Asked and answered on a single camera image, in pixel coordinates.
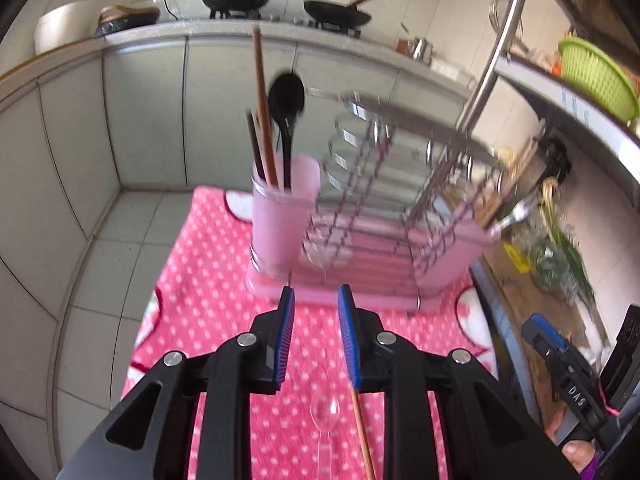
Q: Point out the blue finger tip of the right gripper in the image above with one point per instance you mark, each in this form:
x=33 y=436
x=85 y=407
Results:
x=542 y=336

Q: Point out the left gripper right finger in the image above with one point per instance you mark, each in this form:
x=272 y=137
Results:
x=444 y=416

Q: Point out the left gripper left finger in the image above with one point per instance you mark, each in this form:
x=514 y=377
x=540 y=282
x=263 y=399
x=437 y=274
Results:
x=191 y=416

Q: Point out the clear plastic spoon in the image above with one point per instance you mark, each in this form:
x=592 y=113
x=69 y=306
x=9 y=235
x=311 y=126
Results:
x=325 y=413

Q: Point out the black plastic spoon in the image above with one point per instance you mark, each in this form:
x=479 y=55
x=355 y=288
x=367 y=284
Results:
x=286 y=100

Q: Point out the right hand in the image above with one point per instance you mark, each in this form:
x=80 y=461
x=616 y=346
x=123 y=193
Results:
x=581 y=454

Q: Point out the bagged green vegetables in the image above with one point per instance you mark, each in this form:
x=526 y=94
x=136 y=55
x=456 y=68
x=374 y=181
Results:
x=548 y=267

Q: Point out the pink polka dot towel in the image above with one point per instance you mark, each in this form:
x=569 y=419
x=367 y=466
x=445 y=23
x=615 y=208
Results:
x=190 y=295

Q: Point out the green onions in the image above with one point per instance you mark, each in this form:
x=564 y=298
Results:
x=561 y=240

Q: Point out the pink drip tray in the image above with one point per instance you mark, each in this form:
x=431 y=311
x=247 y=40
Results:
x=388 y=267

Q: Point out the pink utensil cup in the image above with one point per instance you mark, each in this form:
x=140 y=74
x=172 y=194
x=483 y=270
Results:
x=280 y=217

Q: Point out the green plastic colander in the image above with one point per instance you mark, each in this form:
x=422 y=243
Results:
x=593 y=72

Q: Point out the small steel kettle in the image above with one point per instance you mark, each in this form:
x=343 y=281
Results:
x=417 y=48

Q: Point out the metal shelf pole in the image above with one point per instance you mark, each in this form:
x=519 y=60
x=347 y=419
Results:
x=480 y=95

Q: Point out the black frying pan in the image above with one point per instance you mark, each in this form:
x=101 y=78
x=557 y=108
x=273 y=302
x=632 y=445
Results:
x=343 y=17

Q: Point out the dark lidded pot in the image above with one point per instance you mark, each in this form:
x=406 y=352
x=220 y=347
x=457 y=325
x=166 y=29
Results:
x=118 y=18

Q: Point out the white rice cooker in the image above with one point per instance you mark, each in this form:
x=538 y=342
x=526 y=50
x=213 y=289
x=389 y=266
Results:
x=65 y=24

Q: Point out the chrome wire dish rack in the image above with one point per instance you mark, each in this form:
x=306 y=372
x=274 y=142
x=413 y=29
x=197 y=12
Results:
x=386 y=161

